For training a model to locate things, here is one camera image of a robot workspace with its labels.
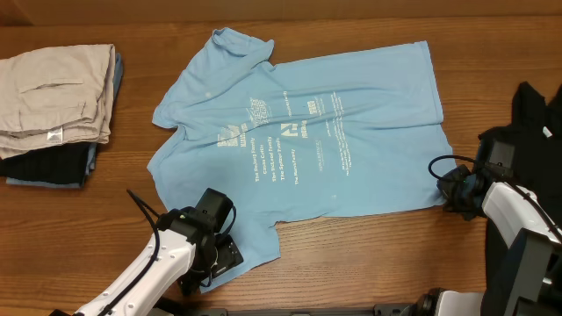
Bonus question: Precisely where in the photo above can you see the light blue printed t-shirt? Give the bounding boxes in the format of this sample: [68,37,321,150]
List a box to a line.
[148,28,454,288]

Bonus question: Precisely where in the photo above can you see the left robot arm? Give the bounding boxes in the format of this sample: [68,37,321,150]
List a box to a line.
[72,207,243,316]

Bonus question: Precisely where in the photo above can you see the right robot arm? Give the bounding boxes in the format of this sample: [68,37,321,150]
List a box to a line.
[391,140,561,316]

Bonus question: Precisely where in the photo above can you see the pile of black clothes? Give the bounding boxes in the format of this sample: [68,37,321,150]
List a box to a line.
[477,81,562,286]

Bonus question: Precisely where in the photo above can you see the folded blue garment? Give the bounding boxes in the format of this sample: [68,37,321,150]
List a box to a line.
[6,53,124,189]

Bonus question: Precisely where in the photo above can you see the folded dark navy garment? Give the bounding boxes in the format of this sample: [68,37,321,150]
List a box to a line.
[1,142,90,184]

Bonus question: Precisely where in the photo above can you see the folded beige trousers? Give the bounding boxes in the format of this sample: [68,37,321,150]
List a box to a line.
[1,44,117,159]

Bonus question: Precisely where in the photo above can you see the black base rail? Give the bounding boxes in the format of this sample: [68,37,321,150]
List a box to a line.
[148,298,415,316]

